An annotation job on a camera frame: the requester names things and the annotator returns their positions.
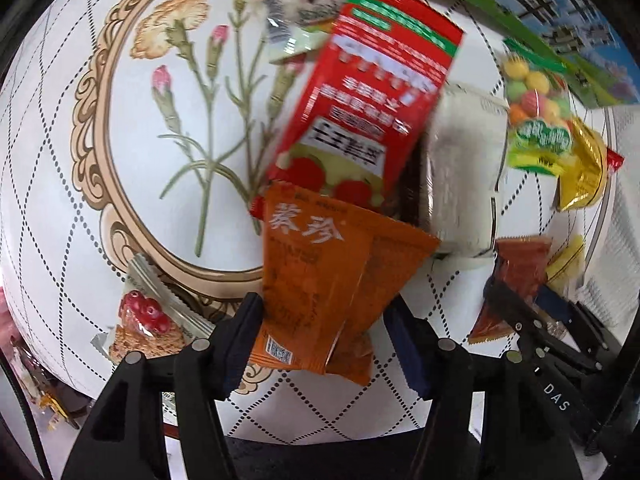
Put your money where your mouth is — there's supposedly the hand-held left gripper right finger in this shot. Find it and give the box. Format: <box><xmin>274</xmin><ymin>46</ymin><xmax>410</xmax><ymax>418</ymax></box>
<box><xmin>382</xmin><ymin>297</ymin><xmax>586</xmax><ymax>480</ymax></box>

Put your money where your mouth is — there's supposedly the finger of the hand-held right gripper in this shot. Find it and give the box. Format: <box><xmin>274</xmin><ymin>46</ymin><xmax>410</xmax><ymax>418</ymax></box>
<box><xmin>485</xmin><ymin>280</ymin><xmax>601</xmax><ymax>443</ymax></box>
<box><xmin>537</xmin><ymin>290</ymin><xmax>623</xmax><ymax>368</ymax></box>

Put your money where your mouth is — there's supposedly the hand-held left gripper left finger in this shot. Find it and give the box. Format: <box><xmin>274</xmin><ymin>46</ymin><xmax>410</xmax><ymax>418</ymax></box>
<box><xmin>60</xmin><ymin>292</ymin><xmax>266</xmax><ymax>480</ymax></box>

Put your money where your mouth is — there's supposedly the dark red-brown snack packet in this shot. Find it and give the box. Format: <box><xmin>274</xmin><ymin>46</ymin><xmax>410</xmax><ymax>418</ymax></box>
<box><xmin>467</xmin><ymin>235</ymin><xmax>553</xmax><ymax>343</ymax></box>

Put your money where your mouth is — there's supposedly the orange snack packet white lettering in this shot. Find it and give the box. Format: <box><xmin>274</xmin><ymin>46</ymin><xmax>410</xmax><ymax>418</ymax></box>
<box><xmin>248</xmin><ymin>182</ymin><xmax>373</xmax><ymax>376</ymax></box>

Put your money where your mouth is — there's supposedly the cardboard box blue print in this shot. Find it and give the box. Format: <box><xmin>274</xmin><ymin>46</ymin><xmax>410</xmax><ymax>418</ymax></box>
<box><xmin>370</xmin><ymin>0</ymin><xmax>631</xmax><ymax>108</ymax></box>

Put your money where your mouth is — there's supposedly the yellow snack packet black print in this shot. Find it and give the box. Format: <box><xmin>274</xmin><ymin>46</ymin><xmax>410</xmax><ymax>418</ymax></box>
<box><xmin>545</xmin><ymin>235</ymin><xmax>586</xmax><ymax>286</ymax></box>

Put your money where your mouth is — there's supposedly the clear cranberry cookie packet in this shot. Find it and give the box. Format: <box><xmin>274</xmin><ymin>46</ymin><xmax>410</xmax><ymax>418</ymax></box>
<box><xmin>90</xmin><ymin>252</ymin><xmax>216</xmax><ymax>366</ymax></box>

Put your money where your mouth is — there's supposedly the shiny yellow snack packet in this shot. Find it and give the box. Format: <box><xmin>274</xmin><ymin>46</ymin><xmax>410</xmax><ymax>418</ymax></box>
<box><xmin>555</xmin><ymin>117</ymin><xmax>608</xmax><ymax>213</ymax></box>

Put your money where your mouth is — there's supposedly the white wrapped snack packet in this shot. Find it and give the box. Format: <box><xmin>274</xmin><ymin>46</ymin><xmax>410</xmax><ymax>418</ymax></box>
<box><xmin>415</xmin><ymin>82</ymin><xmax>511</xmax><ymax>258</ymax></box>

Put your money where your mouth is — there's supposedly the green bag of colourful candies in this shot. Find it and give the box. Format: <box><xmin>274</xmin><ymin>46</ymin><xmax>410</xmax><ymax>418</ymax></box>
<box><xmin>502</xmin><ymin>37</ymin><xmax>573</xmax><ymax>178</ymax></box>

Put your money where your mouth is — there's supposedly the large red snack packet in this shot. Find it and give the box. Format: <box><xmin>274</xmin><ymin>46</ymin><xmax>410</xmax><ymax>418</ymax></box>
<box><xmin>250</xmin><ymin>0</ymin><xmax>466</xmax><ymax>233</ymax></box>

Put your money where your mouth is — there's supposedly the pale green portrait packet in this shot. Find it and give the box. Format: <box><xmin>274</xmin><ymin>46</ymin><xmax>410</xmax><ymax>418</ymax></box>
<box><xmin>235</xmin><ymin>0</ymin><xmax>353</xmax><ymax>63</ymax></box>

